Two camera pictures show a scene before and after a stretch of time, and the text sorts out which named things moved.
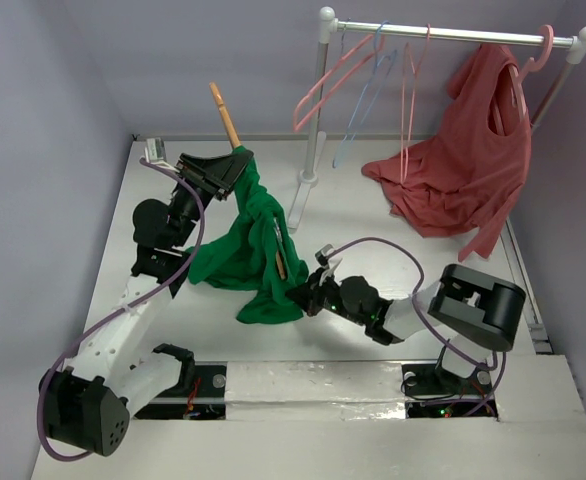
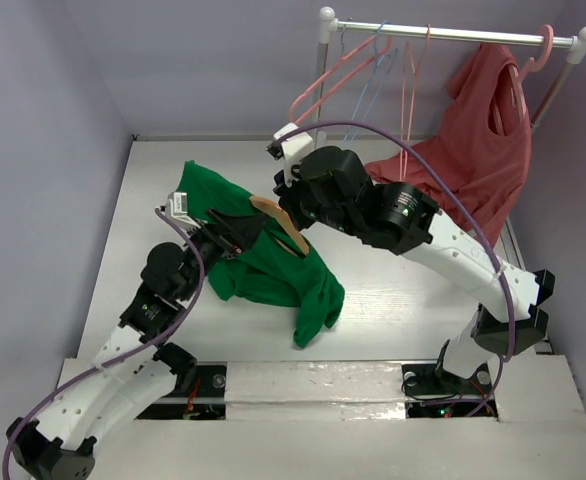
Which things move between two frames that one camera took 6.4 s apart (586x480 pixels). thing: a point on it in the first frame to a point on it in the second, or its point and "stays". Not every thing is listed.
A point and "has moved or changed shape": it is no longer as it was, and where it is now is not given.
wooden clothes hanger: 235,141 to 278,211
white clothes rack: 329,24 stays
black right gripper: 317,292 to 287,201
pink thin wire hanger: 409,78 stays
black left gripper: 218,174 to 242,229
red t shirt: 469,176 stays
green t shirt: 258,257 has moved or changed shape
